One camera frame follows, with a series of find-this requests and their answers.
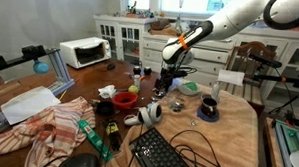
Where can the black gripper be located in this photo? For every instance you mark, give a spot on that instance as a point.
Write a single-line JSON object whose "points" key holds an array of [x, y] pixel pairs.
{"points": [[167, 76]]}

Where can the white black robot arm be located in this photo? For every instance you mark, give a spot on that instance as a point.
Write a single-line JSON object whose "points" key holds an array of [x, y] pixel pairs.
{"points": [[231, 19]]}

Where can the small clear glass jar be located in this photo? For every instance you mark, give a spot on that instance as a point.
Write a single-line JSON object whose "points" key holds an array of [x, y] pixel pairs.
{"points": [[171, 102]]}

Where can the small shaker bottle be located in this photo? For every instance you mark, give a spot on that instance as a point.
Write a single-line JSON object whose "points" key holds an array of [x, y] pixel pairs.
{"points": [[137, 80]]}

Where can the black binder clip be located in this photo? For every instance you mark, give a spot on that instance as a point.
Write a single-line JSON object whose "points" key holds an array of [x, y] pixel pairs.
{"points": [[179, 105]]}

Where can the yellow tennis ball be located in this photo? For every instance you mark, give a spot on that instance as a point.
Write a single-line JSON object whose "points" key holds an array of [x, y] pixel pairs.
{"points": [[133, 89]]}

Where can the green packet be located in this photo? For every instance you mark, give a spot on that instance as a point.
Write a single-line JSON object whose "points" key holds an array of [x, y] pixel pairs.
{"points": [[191, 85]]}

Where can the white drawer sideboard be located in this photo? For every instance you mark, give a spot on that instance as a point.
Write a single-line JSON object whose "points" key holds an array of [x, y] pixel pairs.
{"points": [[154, 50]]}

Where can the red bowl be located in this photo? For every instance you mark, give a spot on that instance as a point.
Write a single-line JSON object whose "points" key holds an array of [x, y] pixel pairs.
{"points": [[125, 99]]}

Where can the clear glass bead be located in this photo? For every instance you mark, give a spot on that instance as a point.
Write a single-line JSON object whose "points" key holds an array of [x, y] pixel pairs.
{"points": [[194, 123], [191, 121]]}

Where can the dark metal mug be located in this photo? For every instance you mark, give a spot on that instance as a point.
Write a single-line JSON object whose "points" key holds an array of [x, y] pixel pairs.
{"points": [[209, 107]]}

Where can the white crumpled tissue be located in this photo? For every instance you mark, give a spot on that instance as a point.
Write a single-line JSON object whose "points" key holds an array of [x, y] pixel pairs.
{"points": [[107, 91]]}

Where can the black computer mouse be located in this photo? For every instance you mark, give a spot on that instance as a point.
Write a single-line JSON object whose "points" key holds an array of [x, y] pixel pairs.
{"points": [[110, 66]]}

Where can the small black bowl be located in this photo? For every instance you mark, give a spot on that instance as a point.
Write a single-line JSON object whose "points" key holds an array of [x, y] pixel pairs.
{"points": [[105, 108]]}

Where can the brown woven basket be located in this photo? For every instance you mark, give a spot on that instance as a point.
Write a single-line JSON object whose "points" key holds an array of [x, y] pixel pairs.
{"points": [[160, 24]]}

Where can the yellow black tool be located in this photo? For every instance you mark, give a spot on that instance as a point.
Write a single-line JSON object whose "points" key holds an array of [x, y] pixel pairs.
{"points": [[112, 129]]}

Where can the black keyboard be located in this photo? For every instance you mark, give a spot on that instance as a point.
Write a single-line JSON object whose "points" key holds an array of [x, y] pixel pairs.
{"points": [[157, 154]]}

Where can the white paper tag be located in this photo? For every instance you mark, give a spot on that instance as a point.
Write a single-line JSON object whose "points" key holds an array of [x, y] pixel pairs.
{"points": [[233, 78]]}

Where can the white glass door cabinet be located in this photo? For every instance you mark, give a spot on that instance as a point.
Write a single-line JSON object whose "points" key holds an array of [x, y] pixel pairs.
{"points": [[116, 25]]}

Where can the white framed window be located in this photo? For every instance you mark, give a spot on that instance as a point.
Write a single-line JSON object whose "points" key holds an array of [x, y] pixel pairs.
{"points": [[169, 2]]}

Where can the long green box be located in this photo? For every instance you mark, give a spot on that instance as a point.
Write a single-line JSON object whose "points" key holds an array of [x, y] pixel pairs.
{"points": [[94, 138]]}

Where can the tan towel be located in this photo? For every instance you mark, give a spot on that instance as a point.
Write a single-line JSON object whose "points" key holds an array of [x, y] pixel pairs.
{"points": [[227, 143]]}

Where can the white toaster oven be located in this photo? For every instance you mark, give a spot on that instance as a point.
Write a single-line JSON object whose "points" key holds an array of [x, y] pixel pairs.
{"points": [[70, 52]]}

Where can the yellow pencil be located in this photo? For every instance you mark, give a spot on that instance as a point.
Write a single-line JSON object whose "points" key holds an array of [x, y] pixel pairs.
{"points": [[62, 95]]}

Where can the black tripod stand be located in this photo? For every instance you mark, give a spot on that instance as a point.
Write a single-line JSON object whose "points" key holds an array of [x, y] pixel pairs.
{"points": [[262, 59]]}

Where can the brown wooden chair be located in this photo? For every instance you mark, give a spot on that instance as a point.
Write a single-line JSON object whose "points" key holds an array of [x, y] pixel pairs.
{"points": [[264, 50]]}

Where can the red striped cloth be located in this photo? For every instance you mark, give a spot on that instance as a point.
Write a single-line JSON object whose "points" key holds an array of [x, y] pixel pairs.
{"points": [[54, 130]]}

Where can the blue ball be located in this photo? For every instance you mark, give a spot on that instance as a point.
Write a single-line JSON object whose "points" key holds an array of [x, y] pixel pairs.
{"points": [[40, 68]]}

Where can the white tall cabinet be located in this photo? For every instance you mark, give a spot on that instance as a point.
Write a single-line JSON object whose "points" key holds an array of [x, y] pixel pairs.
{"points": [[287, 45]]}

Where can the white paper sheet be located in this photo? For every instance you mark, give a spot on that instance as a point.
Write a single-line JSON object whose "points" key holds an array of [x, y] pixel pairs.
{"points": [[28, 104]]}

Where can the aluminium camera stand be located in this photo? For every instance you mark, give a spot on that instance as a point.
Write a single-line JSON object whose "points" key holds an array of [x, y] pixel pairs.
{"points": [[58, 67]]}

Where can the black camera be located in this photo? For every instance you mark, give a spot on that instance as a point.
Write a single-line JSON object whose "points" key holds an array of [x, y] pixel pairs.
{"points": [[34, 52]]}

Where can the teal aluminium frame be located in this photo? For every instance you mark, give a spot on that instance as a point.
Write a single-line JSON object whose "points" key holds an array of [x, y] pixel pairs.
{"points": [[287, 138]]}

